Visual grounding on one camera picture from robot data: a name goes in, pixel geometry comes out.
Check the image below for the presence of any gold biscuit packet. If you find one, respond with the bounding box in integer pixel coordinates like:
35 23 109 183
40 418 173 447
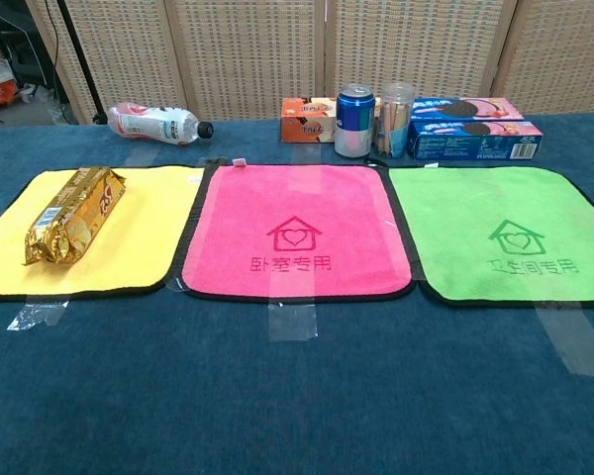
23 165 128 267

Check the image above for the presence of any pink cloth with house print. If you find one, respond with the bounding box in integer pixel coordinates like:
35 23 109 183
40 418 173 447
172 161 418 302

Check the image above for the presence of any orange snack box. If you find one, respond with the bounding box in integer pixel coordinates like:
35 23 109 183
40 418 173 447
279 96 383 144

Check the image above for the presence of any blue and silver drink can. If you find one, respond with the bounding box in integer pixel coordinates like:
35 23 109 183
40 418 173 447
334 82 376 159

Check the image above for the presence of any blue table cloth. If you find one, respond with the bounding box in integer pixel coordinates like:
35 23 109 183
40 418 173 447
0 111 594 475

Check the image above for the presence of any clear jar of biscuit sticks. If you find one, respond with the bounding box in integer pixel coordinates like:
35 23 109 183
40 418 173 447
374 81 418 160

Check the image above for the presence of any yellow cloth with black border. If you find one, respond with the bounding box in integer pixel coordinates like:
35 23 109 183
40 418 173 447
0 164 207 303

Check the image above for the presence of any green cloth with house print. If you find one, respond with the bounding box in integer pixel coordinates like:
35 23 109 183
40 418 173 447
386 165 594 309

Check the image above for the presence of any clear bottle with pink drink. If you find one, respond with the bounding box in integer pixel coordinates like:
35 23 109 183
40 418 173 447
107 101 215 148

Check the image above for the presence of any woven folding screen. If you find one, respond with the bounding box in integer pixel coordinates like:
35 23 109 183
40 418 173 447
25 0 594 125

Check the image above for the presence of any blue and pink cookie box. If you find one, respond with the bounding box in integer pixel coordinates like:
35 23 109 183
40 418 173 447
410 96 527 123
406 120 545 161

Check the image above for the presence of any black tripod stand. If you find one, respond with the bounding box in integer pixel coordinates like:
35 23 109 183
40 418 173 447
54 0 109 126

